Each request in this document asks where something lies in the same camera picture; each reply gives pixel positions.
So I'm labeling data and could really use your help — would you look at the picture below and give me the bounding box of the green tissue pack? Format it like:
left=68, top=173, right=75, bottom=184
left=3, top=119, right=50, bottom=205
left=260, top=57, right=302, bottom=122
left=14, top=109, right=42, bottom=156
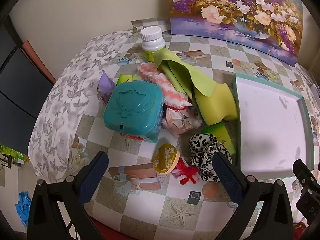
left=201, top=123, right=238, bottom=155
left=116, top=74, right=140, bottom=87

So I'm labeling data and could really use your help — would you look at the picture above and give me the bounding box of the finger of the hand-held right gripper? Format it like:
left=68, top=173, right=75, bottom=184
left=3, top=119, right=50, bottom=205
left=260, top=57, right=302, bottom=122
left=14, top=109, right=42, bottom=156
left=292, top=159, right=320, bottom=228

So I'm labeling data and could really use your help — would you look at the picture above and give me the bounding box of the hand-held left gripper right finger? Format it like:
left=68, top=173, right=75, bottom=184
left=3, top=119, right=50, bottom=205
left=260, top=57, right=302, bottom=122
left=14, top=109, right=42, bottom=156
left=212, top=152, right=294, bottom=240

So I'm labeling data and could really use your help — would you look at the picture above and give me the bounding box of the pink floral cloth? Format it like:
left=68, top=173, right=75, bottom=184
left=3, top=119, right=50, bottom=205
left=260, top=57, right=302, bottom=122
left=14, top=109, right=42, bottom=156
left=162, top=104, right=203, bottom=137

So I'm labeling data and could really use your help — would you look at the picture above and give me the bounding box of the grey leaf tablecloth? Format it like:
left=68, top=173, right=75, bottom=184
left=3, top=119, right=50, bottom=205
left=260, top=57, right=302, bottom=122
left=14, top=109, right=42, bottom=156
left=27, top=29, right=140, bottom=183

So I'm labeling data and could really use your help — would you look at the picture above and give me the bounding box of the white tray with teal rim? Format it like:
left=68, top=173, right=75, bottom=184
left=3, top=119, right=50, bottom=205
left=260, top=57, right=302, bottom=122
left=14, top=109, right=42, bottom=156
left=232, top=72, right=315, bottom=183

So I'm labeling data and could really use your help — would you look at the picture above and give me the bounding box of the green cloth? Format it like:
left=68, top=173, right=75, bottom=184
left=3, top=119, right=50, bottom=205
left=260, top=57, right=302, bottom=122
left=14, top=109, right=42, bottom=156
left=153, top=50, right=218, bottom=100

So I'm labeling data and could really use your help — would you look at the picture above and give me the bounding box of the pink white striped fuzzy cloth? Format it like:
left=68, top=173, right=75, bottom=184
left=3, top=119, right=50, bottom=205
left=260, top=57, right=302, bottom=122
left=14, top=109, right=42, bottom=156
left=137, top=63, right=193, bottom=110

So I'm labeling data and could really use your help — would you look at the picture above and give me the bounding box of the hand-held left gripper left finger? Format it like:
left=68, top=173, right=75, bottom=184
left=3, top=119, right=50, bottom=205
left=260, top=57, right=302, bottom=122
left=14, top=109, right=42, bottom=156
left=28, top=151, right=110, bottom=240

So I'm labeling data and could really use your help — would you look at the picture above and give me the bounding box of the orange brown board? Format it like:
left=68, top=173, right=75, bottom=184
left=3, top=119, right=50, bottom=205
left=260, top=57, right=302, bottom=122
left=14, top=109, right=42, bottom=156
left=21, top=40, right=57, bottom=84

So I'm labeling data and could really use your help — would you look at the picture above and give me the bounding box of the green printed sheet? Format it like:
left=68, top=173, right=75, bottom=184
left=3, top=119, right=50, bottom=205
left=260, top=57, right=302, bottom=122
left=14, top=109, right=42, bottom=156
left=0, top=144, right=29, bottom=168

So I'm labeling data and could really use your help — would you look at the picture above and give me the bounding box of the blue glove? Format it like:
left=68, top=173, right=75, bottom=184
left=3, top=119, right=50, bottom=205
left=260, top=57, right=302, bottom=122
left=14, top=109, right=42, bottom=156
left=15, top=191, right=34, bottom=227

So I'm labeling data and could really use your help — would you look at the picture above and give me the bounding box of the white bottle with green label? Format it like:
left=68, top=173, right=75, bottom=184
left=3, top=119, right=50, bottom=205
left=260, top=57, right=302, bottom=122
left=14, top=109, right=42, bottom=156
left=140, top=26, right=166, bottom=63

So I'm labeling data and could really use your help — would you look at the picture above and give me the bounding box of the yellow sponge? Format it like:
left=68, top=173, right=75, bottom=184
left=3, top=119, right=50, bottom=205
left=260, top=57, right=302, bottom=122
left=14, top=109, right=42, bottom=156
left=194, top=82, right=239, bottom=126

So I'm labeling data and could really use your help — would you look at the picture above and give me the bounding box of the purple cartoon packet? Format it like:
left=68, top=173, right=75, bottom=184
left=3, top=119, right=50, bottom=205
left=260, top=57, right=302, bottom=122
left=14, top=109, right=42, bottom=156
left=96, top=70, right=116, bottom=103

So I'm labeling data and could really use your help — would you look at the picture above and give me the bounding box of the leopard print scrunchie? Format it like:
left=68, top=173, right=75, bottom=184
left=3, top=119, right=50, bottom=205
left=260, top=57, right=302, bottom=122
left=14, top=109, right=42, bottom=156
left=188, top=133, right=233, bottom=182

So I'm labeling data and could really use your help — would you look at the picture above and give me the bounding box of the dark cabinet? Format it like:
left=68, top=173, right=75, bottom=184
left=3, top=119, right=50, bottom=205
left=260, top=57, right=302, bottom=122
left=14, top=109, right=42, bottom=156
left=0, top=17, right=55, bottom=155

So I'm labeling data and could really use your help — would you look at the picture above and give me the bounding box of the flower painting canvas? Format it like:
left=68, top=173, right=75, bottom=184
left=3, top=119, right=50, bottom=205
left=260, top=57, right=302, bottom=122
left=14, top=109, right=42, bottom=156
left=167, top=0, right=304, bottom=67

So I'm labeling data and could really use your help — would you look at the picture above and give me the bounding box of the checkered printed tablecloth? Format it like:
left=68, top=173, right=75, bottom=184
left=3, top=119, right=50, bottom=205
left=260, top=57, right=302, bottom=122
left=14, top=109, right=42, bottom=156
left=72, top=17, right=320, bottom=233

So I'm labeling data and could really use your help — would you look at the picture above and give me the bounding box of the gold round tin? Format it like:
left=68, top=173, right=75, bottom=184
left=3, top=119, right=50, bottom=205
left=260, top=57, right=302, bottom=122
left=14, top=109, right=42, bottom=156
left=153, top=143, right=180, bottom=174

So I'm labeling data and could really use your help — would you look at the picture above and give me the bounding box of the teal plastic box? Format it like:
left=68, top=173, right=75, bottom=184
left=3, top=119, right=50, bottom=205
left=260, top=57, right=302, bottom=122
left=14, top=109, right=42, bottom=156
left=103, top=80, right=165, bottom=143

